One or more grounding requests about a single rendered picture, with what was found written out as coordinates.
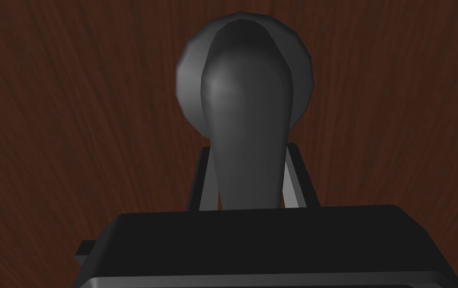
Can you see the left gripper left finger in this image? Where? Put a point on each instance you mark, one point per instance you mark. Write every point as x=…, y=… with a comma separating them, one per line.
x=203, y=184

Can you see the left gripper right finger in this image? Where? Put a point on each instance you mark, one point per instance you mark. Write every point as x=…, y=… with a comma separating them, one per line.
x=297, y=180

